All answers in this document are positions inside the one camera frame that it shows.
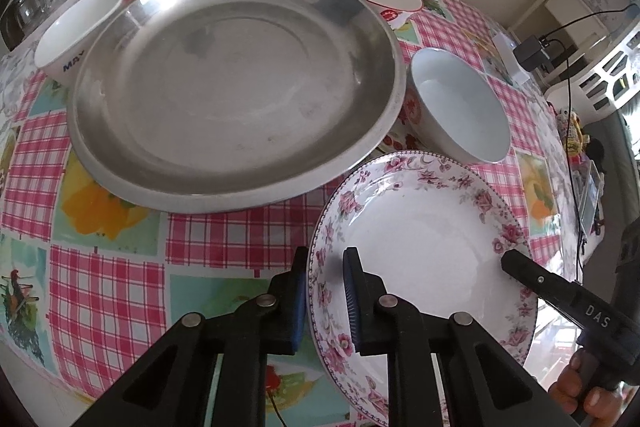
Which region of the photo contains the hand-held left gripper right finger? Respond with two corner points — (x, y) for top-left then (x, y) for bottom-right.
(342, 247), (581, 427)

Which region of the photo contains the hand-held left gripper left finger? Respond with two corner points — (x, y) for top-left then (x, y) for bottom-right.
(75, 247), (308, 427)

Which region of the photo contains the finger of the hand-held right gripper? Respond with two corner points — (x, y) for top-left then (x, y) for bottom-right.
(501, 249), (581, 315)

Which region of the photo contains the pink floral porcelain plate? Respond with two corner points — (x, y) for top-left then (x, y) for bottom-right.
(306, 150), (538, 427)

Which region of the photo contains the large stainless steel plate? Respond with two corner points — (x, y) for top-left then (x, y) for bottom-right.
(67, 0), (406, 214)

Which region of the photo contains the white bowl with blue letters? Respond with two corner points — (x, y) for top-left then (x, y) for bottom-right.
(34, 0), (125, 88)

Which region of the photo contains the person's right hand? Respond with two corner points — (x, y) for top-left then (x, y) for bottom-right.
(547, 349), (632, 427)

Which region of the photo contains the yellow snack packet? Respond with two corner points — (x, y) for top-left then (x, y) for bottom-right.
(559, 109), (592, 158)

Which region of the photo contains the pink checkered picture tablecloth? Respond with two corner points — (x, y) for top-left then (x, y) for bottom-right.
(0, 0), (576, 427)

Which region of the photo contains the white plastic basket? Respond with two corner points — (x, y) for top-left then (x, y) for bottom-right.
(545, 27), (640, 108)

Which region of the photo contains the black power adapter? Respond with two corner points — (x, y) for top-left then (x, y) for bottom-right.
(515, 36), (553, 70)

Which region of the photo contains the white cabinet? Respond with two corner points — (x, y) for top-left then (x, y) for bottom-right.
(510, 0), (616, 82)

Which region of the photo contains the black cable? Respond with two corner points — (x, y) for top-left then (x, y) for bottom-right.
(542, 4), (640, 48)
(564, 52), (587, 288)

